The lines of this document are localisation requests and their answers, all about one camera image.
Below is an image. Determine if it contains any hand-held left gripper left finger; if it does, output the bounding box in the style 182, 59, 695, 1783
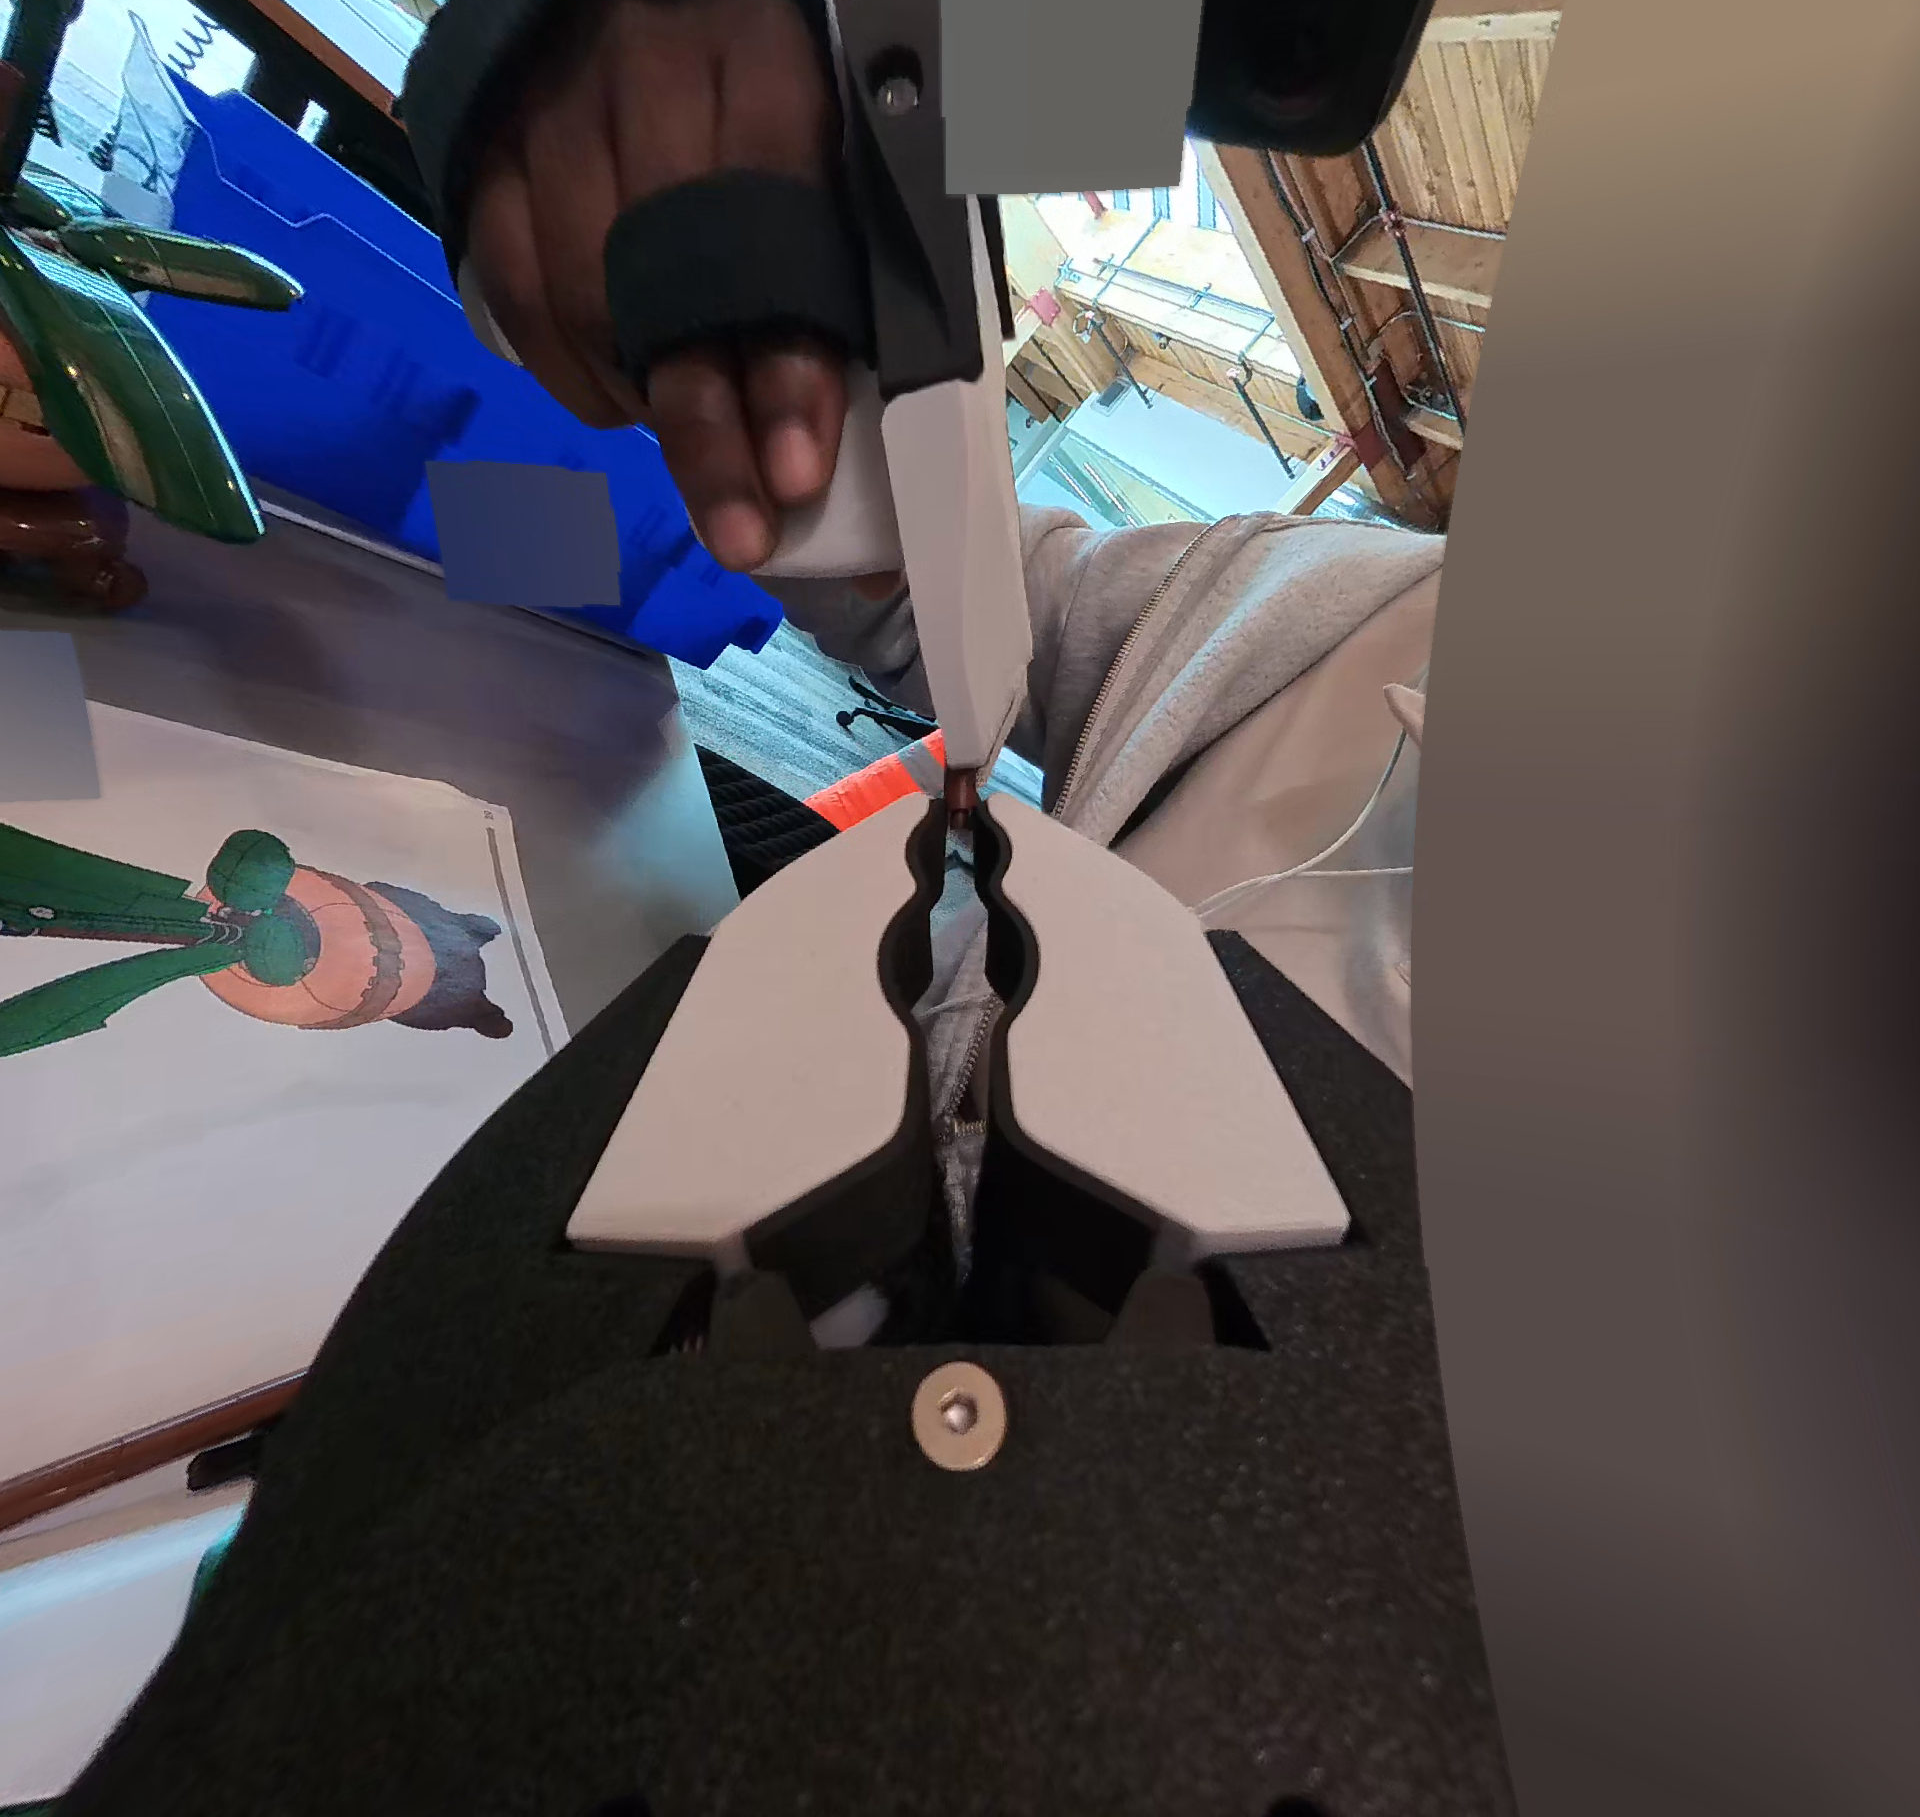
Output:
567, 801, 970, 1300

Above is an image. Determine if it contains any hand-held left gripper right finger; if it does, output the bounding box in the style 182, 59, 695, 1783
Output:
972, 795, 1352, 1312

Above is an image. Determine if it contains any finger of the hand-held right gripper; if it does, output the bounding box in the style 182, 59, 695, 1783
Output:
883, 188, 1040, 784

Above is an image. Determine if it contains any person's right hand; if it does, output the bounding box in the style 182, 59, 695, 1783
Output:
447, 0, 854, 576

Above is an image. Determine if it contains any black office chair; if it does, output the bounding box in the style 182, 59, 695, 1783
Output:
837, 674, 941, 742

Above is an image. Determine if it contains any orange striped object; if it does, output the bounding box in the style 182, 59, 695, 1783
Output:
811, 728, 954, 838

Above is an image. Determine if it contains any grey zip hoodie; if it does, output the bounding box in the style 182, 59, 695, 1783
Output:
750, 504, 1450, 1151

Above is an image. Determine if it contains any black textured mat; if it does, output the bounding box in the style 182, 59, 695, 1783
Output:
695, 741, 847, 901

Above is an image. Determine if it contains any printed instruction sheet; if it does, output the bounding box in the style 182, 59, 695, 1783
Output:
0, 698, 576, 1493

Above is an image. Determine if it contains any large blue plastic bin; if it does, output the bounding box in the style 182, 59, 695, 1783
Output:
138, 84, 787, 670

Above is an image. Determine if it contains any green brick plant model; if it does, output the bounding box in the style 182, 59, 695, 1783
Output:
0, 0, 311, 617

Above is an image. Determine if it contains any white earphone cable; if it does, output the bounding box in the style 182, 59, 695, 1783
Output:
1197, 676, 1431, 922

